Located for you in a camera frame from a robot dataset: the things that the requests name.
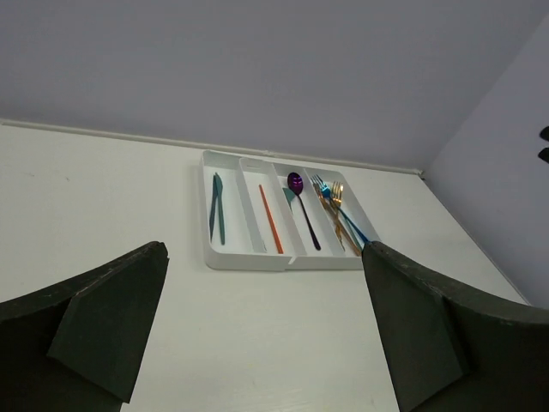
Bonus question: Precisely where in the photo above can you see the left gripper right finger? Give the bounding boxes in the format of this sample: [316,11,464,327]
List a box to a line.
[362,241,548,411]

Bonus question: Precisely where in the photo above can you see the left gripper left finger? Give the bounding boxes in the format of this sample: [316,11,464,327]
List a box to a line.
[1,241,169,411]

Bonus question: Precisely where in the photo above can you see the dark blue metal fork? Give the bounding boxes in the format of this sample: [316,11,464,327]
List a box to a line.
[343,215,370,251]

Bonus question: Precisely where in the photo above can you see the gold ornate fork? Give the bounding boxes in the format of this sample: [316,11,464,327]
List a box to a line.
[331,181,361,249]

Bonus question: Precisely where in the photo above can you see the rose gold fork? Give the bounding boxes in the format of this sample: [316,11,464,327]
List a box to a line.
[311,174,361,257]

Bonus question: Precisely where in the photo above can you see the dark blue plastic knife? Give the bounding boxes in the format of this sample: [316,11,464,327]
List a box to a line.
[208,190,219,241]

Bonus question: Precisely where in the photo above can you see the blue plastic fork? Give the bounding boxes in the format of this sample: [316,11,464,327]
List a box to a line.
[320,180,348,216]

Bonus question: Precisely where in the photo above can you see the teal plastic knife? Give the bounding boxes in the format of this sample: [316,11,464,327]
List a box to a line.
[214,173,226,245]

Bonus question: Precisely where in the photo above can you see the teal plastic spoon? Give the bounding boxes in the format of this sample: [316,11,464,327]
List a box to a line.
[282,187,295,208]

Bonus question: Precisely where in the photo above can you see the purple metal spoon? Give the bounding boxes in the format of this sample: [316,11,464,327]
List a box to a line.
[287,172,322,251]

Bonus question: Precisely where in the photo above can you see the orange chopstick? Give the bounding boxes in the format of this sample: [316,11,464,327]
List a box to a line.
[258,185,284,254]

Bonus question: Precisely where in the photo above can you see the iridescent rainbow fork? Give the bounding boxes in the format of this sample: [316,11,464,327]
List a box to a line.
[312,183,343,247]

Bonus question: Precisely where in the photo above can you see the white cutlery tray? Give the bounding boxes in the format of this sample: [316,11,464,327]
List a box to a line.
[198,150,380,271]

